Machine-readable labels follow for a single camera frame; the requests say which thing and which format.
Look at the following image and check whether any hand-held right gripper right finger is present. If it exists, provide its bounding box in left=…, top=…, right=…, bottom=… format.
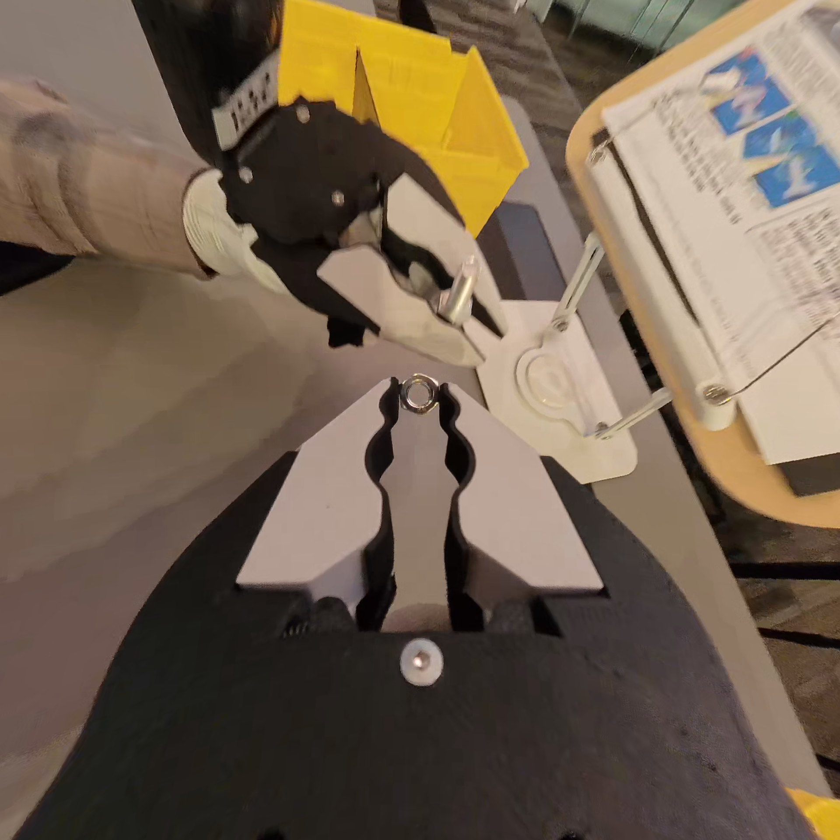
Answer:
left=440, top=381, right=606, bottom=628

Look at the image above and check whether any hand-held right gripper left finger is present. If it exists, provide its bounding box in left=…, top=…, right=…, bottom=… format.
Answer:
left=237, top=378, right=401, bottom=628

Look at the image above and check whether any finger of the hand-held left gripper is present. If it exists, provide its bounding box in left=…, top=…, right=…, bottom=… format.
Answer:
left=318, top=243, right=487, bottom=368
left=381, top=171, right=506, bottom=337

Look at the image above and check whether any silver hex bolt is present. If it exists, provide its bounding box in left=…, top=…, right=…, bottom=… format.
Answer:
left=434, top=256, right=483, bottom=326

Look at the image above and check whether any silver hex nut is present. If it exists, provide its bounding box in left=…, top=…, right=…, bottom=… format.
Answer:
left=399, top=373, right=442, bottom=414

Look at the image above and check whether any person's left forearm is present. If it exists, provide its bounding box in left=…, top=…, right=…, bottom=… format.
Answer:
left=0, top=77, right=217, bottom=277

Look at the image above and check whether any person's left hand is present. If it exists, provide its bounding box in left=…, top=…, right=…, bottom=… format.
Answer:
left=182, top=168, right=329, bottom=313

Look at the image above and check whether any wooden document stand white base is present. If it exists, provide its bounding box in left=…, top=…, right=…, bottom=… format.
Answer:
left=476, top=0, right=840, bottom=529

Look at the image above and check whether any black backing board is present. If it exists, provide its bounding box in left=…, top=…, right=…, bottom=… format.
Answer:
left=775, top=447, right=840, bottom=497

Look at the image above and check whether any black round pad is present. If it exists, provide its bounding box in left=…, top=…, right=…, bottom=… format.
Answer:
left=0, top=243, right=73, bottom=298

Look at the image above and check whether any printed instruction sheet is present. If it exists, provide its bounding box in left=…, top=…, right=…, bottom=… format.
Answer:
left=604, top=0, right=840, bottom=467

